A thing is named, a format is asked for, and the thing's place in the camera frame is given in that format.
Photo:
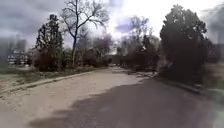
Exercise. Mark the grass strip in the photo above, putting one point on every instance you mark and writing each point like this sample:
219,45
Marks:
20,77
214,76

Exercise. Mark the pale building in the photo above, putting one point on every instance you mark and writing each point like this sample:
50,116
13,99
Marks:
16,56

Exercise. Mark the stone kerb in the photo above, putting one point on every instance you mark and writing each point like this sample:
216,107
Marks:
186,87
50,81

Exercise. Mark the dark conifer tree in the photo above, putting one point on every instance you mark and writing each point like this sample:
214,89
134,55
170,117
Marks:
50,43

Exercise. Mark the row of trees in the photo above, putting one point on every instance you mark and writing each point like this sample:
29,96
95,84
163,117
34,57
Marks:
140,56

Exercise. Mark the tall bare tree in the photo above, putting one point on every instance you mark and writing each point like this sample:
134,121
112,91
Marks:
74,46

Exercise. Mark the pale dirt path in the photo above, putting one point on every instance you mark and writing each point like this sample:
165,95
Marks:
110,100

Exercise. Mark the large dark tree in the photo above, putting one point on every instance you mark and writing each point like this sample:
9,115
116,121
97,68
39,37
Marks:
183,46

